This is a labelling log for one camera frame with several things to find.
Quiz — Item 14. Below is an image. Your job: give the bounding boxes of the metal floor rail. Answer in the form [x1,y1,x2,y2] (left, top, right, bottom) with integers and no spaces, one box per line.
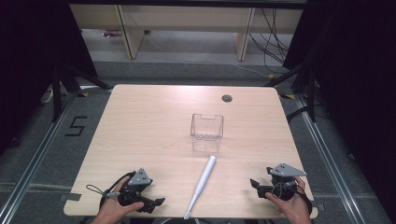
[0,92,79,224]
[294,93,369,224]

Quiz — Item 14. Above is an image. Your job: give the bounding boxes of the person's left hand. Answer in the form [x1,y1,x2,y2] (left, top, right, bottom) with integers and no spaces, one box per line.
[91,176,146,224]

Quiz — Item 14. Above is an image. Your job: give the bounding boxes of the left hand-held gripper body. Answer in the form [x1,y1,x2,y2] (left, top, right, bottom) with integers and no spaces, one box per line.
[117,167,154,207]

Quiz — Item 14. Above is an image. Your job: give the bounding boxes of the person's right hand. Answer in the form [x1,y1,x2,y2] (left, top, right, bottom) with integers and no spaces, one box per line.
[264,175,308,224]

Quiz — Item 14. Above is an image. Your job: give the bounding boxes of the white electric toothbrush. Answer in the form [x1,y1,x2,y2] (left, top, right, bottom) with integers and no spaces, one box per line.
[183,155,218,220]

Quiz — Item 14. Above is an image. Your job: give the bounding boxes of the small purple object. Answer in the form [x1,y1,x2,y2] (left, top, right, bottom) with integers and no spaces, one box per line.
[102,29,123,39]

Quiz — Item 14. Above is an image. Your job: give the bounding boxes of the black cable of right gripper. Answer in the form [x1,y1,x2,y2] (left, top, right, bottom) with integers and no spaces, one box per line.
[294,185,314,217]

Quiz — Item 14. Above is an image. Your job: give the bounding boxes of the clear plastic holder box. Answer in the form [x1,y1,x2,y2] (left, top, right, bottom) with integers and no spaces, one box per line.
[190,113,225,153]

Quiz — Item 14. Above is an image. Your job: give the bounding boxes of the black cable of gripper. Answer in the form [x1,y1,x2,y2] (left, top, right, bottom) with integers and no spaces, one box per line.
[98,170,138,210]
[294,185,314,217]

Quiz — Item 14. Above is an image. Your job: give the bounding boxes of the grey plug with thin cable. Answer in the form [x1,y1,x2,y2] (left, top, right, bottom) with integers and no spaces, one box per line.
[85,184,121,199]

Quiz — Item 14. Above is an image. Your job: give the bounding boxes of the light wooden shelf unit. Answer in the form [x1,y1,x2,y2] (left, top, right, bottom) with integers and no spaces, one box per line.
[69,4,304,62]

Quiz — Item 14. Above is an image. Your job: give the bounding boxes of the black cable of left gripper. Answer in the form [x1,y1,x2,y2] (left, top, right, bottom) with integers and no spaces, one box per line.
[98,170,138,210]

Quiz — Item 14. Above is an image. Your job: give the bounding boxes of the black metal stand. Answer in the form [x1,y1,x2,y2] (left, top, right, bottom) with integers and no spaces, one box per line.
[50,63,114,123]
[264,61,318,123]

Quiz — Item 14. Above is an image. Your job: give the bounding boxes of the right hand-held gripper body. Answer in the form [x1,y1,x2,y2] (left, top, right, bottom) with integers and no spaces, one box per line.
[266,162,307,202]

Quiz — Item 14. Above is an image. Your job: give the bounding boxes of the bundle of black cables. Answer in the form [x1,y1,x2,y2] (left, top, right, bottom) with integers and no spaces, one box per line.
[247,7,291,75]

